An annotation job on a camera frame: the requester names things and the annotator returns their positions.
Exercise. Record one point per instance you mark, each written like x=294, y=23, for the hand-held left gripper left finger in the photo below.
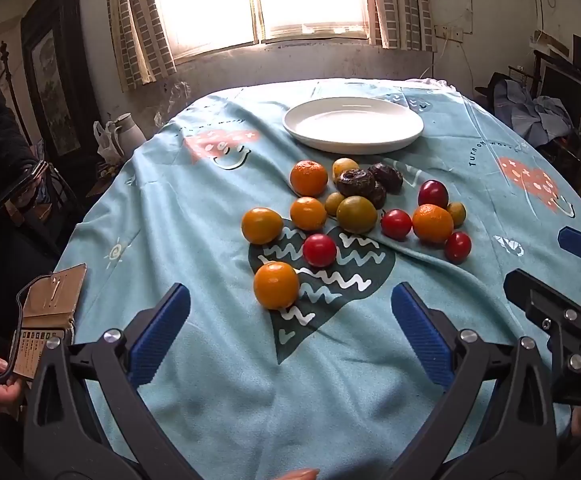
x=163, y=330

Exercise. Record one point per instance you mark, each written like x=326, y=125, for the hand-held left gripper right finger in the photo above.
x=418, y=332

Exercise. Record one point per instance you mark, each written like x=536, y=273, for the bumpy orange tangerine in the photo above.
x=309, y=178
x=433, y=223

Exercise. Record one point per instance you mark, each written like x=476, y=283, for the red cherry tomato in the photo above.
x=320, y=250
x=458, y=247
x=396, y=223

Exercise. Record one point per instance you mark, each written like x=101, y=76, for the smooth orange citrus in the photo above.
x=308, y=213
x=276, y=285

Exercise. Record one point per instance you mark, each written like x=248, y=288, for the yellow green round fruit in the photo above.
x=356, y=214

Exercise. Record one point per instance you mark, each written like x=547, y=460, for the dark red plum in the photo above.
x=433, y=193

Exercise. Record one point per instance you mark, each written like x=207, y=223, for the dark brown wrinkled fruit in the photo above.
x=387, y=176
x=379, y=196
x=355, y=182

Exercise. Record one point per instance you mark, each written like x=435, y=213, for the white round plate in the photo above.
x=353, y=122

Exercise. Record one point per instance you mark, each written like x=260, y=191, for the person's left hand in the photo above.
x=300, y=475

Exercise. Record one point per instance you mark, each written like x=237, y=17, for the light blue printed tablecloth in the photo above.
x=195, y=240

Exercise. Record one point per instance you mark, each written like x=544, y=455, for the small yellow green fruit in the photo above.
x=457, y=213
x=333, y=204

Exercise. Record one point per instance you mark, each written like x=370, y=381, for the brown phone wallet case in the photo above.
x=50, y=300

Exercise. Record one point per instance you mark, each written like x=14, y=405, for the yellow orange citrus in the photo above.
x=262, y=225

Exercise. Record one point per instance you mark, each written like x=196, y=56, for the pile of blue clothes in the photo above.
x=530, y=110

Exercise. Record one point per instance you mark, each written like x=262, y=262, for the black monitor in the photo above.
x=567, y=90

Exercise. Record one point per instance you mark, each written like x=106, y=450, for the black hat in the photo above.
x=490, y=87

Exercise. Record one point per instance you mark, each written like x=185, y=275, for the white plastic bag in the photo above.
x=103, y=145

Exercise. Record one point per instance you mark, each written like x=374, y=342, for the white jug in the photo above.
x=126, y=135

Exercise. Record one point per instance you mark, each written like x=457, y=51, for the white under cloth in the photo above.
x=428, y=81

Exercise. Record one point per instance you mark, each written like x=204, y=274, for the dark framed picture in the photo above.
x=50, y=85

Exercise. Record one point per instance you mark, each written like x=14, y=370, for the brick pattern curtain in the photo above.
x=400, y=10
x=135, y=35

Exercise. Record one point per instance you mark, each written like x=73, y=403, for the bright window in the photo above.
x=210, y=0

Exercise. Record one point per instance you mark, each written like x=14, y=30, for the white wall socket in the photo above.
x=450, y=32

